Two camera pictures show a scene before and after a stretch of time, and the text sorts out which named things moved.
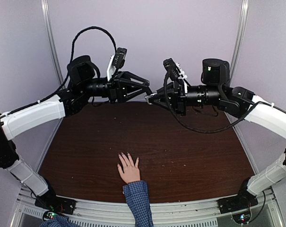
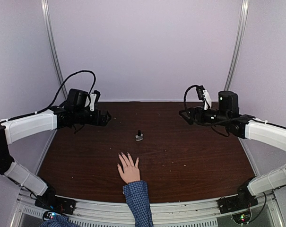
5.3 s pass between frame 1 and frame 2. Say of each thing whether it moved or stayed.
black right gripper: moved
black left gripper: moved
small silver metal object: moved
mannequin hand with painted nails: stayed
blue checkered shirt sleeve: stayed
